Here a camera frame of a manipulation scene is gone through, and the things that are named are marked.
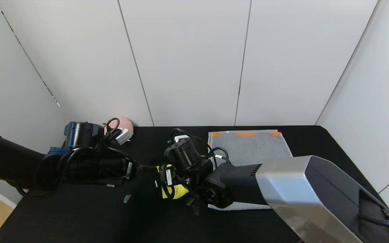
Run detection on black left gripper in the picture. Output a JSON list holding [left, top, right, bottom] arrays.
[[99, 157, 158, 181]]

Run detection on grey terry towel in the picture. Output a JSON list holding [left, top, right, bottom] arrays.
[[208, 130, 293, 211]]

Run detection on pink plush peach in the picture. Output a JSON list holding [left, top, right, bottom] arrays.
[[104, 116, 134, 141]]

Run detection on black camera cable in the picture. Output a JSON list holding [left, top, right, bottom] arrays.
[[104, 117, 121, 137], [170, 128, 213, 159]]

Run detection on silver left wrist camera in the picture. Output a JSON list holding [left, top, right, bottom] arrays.
[[113, 127, 133, 146]]

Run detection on black right arm cable tagged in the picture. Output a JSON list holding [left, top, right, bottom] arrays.
[[208, 146, 231, 166]]

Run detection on black right camera cable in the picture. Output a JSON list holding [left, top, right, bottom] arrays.
[[170, 128, 213, 159]]

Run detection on black left camera cable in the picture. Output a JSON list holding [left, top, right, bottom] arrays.
[[104, 117, 121, 137]]

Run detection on yellow microfiber towel black trim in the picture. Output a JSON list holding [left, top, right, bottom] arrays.
[[155, 164, 191, 200]]

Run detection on black left arm cable bundle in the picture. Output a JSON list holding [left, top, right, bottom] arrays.
[[14, 145, 137, 200]]

